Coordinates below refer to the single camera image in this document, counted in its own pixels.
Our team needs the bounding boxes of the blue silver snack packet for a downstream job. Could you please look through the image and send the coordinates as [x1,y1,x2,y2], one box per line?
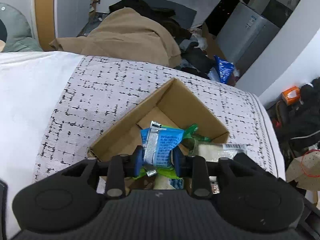
[140,121,184,168]

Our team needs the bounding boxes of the grey mini fridge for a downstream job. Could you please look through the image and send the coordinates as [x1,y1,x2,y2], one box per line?
[216,2,280,74]

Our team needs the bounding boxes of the orange tissue box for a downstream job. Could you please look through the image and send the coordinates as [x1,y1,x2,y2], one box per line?
[281,86,300,106]

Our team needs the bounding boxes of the blue foil bag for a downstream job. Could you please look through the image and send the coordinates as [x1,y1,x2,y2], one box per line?
[214,55,235,84]

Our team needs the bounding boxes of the tan blanket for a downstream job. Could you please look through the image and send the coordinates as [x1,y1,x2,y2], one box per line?
[50,8,181,68]

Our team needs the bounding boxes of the white barcode snack packet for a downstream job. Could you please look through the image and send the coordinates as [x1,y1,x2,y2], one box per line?
[193,142,247,162]

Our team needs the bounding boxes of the black fuzzy garment on chair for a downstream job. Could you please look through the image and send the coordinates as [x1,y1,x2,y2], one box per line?
[275,78,319,158]

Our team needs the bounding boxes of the black clothes pile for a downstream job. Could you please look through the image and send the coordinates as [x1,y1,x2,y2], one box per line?
[109,0,216,79]

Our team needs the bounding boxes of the lime green snack packet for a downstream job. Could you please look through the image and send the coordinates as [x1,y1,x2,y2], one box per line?
[129,167,180,179]

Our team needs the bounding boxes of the green candy wrapper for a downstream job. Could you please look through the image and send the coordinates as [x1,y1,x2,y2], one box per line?
[181,124,212,154]

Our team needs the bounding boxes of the brown cardboard box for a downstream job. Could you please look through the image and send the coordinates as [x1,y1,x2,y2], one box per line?
[87,77,230,196]

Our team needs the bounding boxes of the patterned white bed cover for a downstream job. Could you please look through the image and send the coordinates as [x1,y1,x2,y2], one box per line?
[1,52,285,238]

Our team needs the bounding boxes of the orange cable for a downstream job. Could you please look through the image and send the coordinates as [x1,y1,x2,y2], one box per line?
[299,149,320,178]

